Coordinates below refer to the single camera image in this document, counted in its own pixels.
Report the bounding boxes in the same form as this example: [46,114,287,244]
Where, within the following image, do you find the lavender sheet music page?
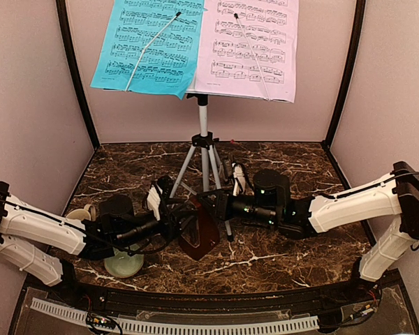
[193,0,300,103]

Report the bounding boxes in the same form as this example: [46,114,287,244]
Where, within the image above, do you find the light green ceramic bowl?
[103,249,145,278]

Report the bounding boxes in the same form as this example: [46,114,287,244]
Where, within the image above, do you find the white slotted cable duct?
[30,298,319,334]

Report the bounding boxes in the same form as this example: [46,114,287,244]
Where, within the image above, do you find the grey perforated music stand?
[101,10,284,242]

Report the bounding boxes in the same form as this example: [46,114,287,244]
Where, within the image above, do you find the cream ceramic mug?
[66,204,97,221]

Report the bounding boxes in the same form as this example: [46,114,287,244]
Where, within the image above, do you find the blue sheet music page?
[91,0,205,99]

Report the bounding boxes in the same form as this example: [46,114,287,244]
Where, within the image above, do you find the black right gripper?
[198,188,280,227]

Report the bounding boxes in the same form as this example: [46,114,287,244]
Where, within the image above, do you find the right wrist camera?
[221,154,253,196]

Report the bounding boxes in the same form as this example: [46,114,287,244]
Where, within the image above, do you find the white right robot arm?
[197,161,419,303]

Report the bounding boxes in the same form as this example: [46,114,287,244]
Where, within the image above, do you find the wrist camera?
[142,175,174,221]
[221,154,253,196]

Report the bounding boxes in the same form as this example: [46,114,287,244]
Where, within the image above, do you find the red-brown wooden metronome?
[178,197,220,261]

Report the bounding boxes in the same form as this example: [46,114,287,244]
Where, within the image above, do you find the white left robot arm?
[0,181,179,304]

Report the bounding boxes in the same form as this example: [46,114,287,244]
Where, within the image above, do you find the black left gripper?
[115,200,199,251]

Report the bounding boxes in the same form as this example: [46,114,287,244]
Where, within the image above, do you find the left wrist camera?
[142,175,174,221]

